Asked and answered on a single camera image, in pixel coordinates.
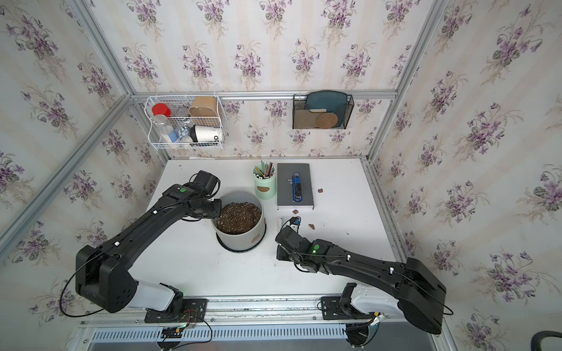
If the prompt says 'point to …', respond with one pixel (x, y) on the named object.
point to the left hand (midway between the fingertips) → (220, 213)
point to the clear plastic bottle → (163, 129)
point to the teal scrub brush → (281, 224)
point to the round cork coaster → (327, 121)
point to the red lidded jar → (161, 109)
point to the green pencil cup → (265, 181)
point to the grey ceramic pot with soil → (241, 225)
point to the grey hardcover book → (285, 189)
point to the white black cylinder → (206, 134)
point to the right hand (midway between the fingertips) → (280, 249)
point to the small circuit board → (171, 332)
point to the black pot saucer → (241, 250)
